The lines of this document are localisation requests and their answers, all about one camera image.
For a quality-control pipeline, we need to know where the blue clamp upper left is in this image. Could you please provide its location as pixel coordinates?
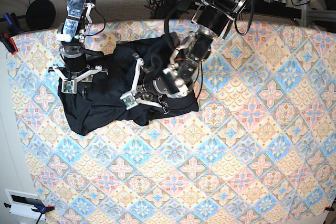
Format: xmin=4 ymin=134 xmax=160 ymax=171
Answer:
xmin=3 ymin=13 xmax=22 ymax=35

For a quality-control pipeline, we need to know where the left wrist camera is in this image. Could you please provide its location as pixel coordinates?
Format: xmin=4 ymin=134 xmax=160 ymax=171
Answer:
xmin=120 ymin=91 xmax=138 ymax=110

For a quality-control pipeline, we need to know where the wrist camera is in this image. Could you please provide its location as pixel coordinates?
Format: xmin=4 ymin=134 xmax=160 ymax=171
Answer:
xmin=61 ymin=80 xmax=77 ymax=94
xmin=120 ymin=91 xmax=138 ymax=110

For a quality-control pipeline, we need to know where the black t-shirt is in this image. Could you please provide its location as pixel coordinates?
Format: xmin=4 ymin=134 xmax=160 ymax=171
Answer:
xmin=58 ymin=36 xmax=199 ymax=136

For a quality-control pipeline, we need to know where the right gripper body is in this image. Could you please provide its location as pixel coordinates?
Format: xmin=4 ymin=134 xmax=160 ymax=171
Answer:
xmin=48 ymin=48 xmax=108 ymax=81

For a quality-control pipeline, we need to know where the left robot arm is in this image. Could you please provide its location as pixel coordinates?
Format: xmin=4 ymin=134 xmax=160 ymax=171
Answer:
xmin=120 ymin=0 xmax=255 ymax=113

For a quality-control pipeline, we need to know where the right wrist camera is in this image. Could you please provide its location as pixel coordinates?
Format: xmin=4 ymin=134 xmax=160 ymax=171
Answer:
xmin=61 ymin=80 xmax=77 ymax=94

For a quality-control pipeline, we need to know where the red clamp lower right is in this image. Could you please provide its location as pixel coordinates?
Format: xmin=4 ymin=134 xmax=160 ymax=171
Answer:
xmin=324 ymin=206 xmax=335 ymax=211

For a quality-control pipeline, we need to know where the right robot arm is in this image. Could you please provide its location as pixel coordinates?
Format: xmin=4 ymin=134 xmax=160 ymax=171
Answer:
xmin=48 ymin=0 xmax=104 ymax=94

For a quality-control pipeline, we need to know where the patterned tablecloth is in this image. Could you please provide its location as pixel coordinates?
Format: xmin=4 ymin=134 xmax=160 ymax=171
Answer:
xmin=6 ymin=23 xmax=335 ymax=223

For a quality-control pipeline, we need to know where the blue clamp lower left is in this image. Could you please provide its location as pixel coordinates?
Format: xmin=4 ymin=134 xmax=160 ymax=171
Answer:
xmin=4 ymin=203 xmax=55 ymax=223

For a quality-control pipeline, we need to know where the black round stool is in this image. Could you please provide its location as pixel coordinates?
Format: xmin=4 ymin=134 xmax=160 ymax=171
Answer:
xmin=26 ymin=0 xmax=56 ymax=30

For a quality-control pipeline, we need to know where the white floor outlet box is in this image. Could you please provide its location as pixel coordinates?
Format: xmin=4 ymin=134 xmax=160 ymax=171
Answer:
xmin=5 ymin=189 xmax=43 ymax=220

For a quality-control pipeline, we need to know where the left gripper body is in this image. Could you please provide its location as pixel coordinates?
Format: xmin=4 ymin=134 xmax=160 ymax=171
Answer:
xmin=131 ymin=52 xmax=168 ymax=114

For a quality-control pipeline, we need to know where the blue clamp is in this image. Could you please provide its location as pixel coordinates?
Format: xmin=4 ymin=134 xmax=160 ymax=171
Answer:
xmin=3 ymin=13 xmax=22 ymax=35
xmin=4 ymin=203 xmax=55 ymax=223

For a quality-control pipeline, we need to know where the red black clamp left edge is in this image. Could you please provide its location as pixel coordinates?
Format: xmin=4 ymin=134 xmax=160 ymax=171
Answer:
xmin=0 ymin=33 xmax=18 ymax=55

